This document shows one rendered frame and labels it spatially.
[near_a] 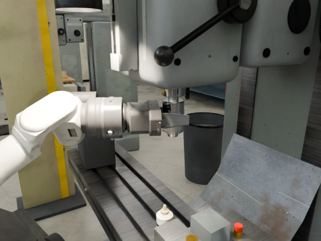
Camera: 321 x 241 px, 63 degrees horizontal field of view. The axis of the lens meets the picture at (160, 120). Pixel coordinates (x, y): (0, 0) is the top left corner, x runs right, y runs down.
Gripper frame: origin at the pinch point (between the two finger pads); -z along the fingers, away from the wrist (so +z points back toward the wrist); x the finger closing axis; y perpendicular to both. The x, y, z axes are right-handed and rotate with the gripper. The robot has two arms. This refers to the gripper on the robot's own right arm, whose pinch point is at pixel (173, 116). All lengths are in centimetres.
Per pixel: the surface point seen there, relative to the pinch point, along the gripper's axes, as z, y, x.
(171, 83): 2.1, -9.2, -11.5
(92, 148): 24, 24, 39
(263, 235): -19.2, 24.7, -9.7
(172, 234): 1.4, 20.9, -12.2
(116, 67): 11.5, -11.3, -6.3
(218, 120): -79, 67, 203
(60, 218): 70, 124, 132
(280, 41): -20.2, -16.0, -3.8
